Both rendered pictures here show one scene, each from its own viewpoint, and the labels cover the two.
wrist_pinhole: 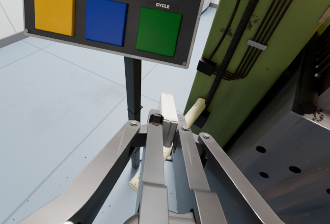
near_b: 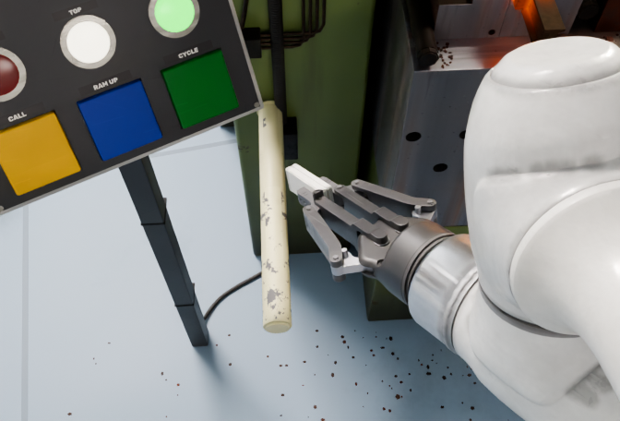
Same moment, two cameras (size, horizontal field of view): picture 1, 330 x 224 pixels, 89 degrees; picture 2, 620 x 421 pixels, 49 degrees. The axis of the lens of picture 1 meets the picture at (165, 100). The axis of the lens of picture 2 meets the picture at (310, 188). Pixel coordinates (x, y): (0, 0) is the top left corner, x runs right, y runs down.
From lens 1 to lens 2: 56 cm
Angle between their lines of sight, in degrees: 22
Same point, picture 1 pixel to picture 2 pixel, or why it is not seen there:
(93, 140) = (50, 369)
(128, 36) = (163, 118)
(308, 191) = not seen: hidden behind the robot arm
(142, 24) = (176, 93)
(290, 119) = (420, 80)
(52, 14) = (37, 160)
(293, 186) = not seen: hidden behind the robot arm
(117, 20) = (139, 109)
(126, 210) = not seen: outside the picture
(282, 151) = (438, 122)
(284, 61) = not seen: outside the picture
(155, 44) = (208, 106)
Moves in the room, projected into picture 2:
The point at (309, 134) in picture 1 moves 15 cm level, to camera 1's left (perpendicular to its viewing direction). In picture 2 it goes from (449, 85) to (363, 128)
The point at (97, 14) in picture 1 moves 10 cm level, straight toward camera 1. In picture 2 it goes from (107, 118) to (176, 157)
